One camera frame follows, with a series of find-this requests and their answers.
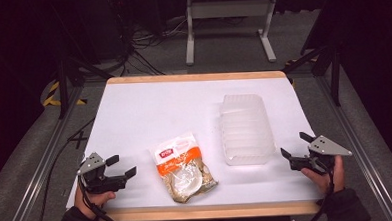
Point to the yellow and black hazard tape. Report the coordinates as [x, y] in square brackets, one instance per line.
[50, 95]

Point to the orange and white snack bag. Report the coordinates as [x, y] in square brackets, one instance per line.
[183, 167]

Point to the clear plastic container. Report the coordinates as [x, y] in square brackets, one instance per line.
[246, 131]

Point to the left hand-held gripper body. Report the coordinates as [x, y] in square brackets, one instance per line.
[98, 181]

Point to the person's right hand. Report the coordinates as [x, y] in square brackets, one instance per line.
[335, 179]

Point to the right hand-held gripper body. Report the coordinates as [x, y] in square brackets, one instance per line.
[322, 148]

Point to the white metal stand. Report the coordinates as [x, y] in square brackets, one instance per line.
[190, 40]

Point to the aluminium frame rail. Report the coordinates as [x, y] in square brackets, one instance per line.
[359, 143]
[43, 167]

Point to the black tripod stand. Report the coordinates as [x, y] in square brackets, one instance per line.
[63, 86]
[335, 77]

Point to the black tape cross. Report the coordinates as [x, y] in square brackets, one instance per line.
[78, 139]

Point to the person's left hand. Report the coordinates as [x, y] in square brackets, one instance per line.
[88, 202]

